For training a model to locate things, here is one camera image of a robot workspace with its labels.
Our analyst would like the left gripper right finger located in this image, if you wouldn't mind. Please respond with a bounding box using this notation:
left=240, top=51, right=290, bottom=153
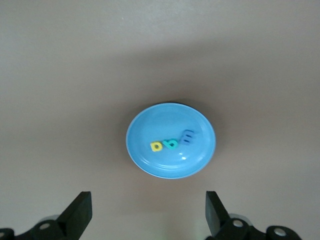
left=203, top=191, right=303, bottom=240

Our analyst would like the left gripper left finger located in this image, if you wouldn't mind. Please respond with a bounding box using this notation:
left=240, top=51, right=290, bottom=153
left=0, top=191, right=93, bottom=240

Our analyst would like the teal foam letter b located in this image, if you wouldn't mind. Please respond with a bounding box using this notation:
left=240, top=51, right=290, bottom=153
left=163, top=137, right=180, bottom=151

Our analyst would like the blue foam letter m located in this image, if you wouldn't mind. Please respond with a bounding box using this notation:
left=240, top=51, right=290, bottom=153
left=180, top=129, right=195, bottom=146

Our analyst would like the yellow foam letter a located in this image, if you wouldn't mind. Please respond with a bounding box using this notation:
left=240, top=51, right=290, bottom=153
left=149, top=141, right=163, bottom=153

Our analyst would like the blue plate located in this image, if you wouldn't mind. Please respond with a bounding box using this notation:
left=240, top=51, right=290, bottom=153
left=125, top=101, right=217, bottom=180

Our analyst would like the brown table cover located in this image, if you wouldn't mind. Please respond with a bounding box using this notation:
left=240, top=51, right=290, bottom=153
left=0, top=0, right=320, bottom=240

